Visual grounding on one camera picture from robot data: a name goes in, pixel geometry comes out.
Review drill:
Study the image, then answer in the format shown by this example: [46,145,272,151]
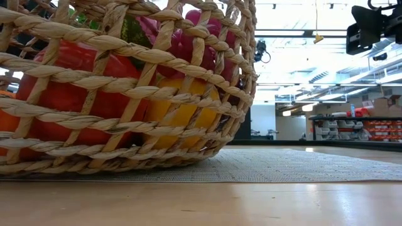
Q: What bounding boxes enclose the grey woven placemat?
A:
[0,146,402,184]

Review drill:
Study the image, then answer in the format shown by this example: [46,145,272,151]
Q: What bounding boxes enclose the woven straw basket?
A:
[0,0,259,176]

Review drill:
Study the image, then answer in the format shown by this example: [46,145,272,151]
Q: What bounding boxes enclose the cardboard boxes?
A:
[372,95,402,117]

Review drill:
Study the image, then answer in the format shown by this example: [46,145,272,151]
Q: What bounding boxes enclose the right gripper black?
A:
[345,5,402,56]

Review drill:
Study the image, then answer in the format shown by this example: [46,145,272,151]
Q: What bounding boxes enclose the orange bell pepper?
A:
[0,90,20,158]

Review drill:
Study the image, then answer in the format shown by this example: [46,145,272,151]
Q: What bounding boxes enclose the yellow hanging pendant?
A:
[313,0,325,45]

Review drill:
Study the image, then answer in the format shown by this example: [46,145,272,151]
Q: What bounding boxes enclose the black hanging device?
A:
[254,40,271,63]

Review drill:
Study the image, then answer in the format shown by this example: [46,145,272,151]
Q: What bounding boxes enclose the red items on shelf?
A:
[346,107,371,118]

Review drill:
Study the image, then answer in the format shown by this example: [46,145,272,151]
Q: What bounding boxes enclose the purple grape bunch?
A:
[138,9,240,83]

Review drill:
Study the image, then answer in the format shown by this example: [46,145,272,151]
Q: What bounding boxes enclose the red bell pepper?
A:
[15,40,150,151]

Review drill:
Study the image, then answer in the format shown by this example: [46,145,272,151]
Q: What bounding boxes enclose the yellow bell pepper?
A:
[143,77,220,150]

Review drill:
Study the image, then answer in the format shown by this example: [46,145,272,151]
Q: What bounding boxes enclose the black metal table frame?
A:
[224,139,402,153]

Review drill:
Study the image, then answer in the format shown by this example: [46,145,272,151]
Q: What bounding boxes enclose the storage shelf with bins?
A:
[308,115,402,142]

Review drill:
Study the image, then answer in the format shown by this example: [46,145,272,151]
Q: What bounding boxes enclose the green leafy plant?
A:
[67,8,101,31]

